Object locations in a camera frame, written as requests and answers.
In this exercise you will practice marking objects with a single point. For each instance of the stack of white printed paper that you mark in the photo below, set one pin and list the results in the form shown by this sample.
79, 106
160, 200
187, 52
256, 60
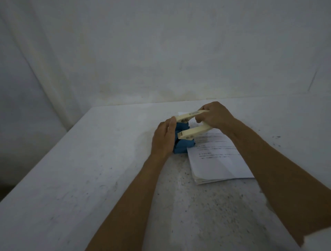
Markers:
219, 160

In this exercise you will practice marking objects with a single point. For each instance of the person's left fingers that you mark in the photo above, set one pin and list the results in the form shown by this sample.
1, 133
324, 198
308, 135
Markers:
167, 126

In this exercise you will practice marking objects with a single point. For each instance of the person's right hand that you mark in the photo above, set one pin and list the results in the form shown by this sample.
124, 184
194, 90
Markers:
218, 116

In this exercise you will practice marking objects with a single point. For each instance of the blue and cream hole punch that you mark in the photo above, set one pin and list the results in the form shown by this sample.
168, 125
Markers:
185, 134

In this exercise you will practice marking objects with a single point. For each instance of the person's left forearm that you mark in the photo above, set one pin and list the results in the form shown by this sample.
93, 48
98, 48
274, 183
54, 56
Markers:
129, 206

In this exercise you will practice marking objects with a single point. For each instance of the person's left hand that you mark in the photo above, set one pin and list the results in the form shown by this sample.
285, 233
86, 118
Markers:
162, 141

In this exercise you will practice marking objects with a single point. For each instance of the white shirt sleeve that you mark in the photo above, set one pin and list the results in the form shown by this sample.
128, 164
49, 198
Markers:
318, 240

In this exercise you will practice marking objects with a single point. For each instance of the person's right thumb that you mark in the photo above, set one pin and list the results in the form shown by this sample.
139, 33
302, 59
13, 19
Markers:
200, 119

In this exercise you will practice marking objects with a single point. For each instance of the person's right forearm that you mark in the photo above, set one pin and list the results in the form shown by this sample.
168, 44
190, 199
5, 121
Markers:
279, 178

